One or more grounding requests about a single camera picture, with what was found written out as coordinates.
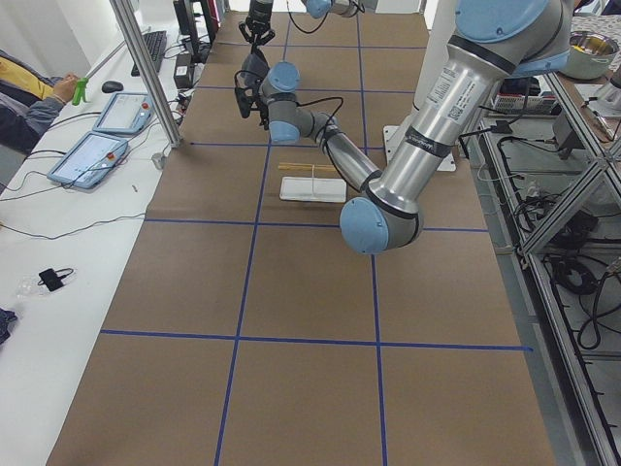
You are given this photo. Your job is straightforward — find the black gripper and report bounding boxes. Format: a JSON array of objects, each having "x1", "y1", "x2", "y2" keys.
[
  {"x1": 256, "y1": 99, "x2": 270, "y2": 130},
  {"x1": 238, "y1": 20, "x2": 276, "y2": 45}
]

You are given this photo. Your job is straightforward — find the grey towel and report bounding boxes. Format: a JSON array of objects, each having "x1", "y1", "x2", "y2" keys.
[{"x1": 241, "y1": 50, "x2": 270, "y2": 83}]

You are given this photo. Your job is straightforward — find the person forearm grey sleeve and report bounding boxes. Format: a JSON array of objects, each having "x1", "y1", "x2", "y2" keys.
[{"x1": 1, "y1": 94, "x2": 64, "y2": 153}]

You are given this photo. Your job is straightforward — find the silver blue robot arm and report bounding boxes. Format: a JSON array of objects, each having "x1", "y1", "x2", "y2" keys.
[
  {"x1": 238, "y1": 0, "x2": 378, "y2": 48},
  {"x1": 258, "y1": 1, "x2": 572, "y2": 254}
]

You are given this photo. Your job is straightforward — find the white towel rack base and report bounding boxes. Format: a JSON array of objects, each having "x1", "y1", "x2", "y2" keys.
[{"x1": 279, "y1": 177, "x2": 347, "y2": 203}]

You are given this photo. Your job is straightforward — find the person's hand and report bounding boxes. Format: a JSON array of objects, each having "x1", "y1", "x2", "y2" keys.
[{"x1": 52, "y1": 74, "x2": 80, "y2": 103}]

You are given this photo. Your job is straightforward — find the black power adapter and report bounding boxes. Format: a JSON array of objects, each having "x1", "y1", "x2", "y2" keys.
[{"x1": 174, "y1": 52, "x2": 195, "y2": 89}]

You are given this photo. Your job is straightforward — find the black keyboard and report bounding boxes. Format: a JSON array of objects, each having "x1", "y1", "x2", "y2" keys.
[{"x1": 142, "y1": 30, "x2": 167, "y2": 74}]

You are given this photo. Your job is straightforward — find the far blue teach pendant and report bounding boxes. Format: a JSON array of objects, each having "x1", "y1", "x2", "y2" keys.
[{"x1": 93, "y1": 91, "x2": 152, "y2": 136}]

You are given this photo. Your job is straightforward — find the blue teach pendant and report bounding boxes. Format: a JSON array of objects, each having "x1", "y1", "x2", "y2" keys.
[
  {"x1": 47, "y1": 131, "x2": 129, "y2": 189},
  {"x1": 93, "y1": 91, "x2": 152, "y2": 136}
]

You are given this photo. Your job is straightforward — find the black computer mouse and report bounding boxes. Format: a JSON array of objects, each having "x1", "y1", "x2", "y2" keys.
[{"x1": 101, "y1": 81, "x2": 124, "y2": 93}]

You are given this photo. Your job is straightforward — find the near blue teach pendant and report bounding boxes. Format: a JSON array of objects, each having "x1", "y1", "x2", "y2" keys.
[{"x1": 47, "y1": 131, "x2": 129, "y2": 189}]

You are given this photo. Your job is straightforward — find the green plastic clamp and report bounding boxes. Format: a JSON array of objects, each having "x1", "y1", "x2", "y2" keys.
[{"x1": 72, "y1": 78, "x2": 89, "y2": 106}]

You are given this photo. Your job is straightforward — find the small black device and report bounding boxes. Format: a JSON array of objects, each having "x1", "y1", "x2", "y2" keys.
[{"x1": 37, "y1": 267, "x2": 75, "y2": 292}]

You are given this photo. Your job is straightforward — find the steel bowl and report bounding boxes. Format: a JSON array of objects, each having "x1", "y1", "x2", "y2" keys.
[{"x1": 560, "y1": 30, "x2": 619, "y2": 81}]

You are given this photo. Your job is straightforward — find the aluminium frame post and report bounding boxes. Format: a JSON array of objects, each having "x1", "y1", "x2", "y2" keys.
[{"x1": 110, "y1": 0, "x2": 181, "y2": 149}]

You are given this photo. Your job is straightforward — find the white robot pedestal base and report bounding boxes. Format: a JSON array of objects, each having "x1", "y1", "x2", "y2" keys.
[{"x1": 382, "y1": 0, "x2": 458, "y2": 173}]

